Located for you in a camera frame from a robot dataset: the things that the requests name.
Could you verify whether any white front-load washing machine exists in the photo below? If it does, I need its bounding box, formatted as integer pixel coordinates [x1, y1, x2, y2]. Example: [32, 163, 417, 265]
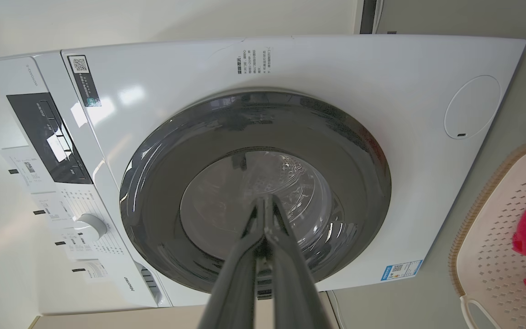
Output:
[0, 34, 526, 308]

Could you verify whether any beige perforated laundry basket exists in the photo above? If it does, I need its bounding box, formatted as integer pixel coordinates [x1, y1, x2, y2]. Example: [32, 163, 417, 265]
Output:
[448, 136, 526, 329]

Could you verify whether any white washer dial knob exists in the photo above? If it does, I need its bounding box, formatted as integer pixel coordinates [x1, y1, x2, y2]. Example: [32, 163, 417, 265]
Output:
[75, 213, 108, 241]

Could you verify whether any round white filter cover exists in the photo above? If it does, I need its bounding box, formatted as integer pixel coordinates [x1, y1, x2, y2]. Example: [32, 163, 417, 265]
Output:
[444, 75, 501, 140]

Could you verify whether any dark QR code sticker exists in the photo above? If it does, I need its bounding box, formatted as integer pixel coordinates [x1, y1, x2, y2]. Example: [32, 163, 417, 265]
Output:
[68, 55, 102, 108]

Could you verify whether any black washer display panel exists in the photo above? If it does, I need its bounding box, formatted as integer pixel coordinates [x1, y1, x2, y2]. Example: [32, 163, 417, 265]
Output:
[6, 93, 93, 185]

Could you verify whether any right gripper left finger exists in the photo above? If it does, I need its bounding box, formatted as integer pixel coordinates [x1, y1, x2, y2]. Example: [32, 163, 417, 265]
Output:
[198, 196, 266, 329]

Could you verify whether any dark round washer door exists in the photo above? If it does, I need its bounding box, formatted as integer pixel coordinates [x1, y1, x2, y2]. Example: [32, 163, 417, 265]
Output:
[119, 91, 392, 294]

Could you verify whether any blue energy label sticker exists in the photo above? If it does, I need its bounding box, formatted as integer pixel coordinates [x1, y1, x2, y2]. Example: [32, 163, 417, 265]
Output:
[380, 260, 423, 282]

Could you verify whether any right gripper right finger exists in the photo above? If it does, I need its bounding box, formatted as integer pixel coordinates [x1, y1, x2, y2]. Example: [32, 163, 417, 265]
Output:
[265, 195, 332, 329]

